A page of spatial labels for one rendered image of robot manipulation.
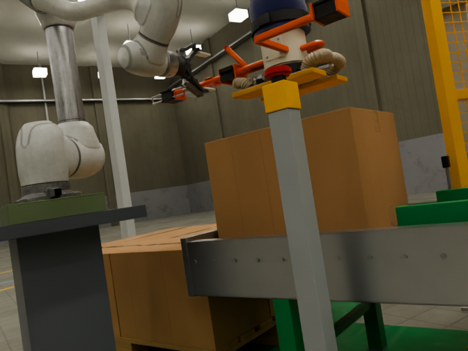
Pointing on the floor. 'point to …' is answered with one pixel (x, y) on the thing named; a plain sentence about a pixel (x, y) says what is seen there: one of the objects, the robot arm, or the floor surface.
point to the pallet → (262, 333)
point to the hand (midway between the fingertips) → (208, 72)
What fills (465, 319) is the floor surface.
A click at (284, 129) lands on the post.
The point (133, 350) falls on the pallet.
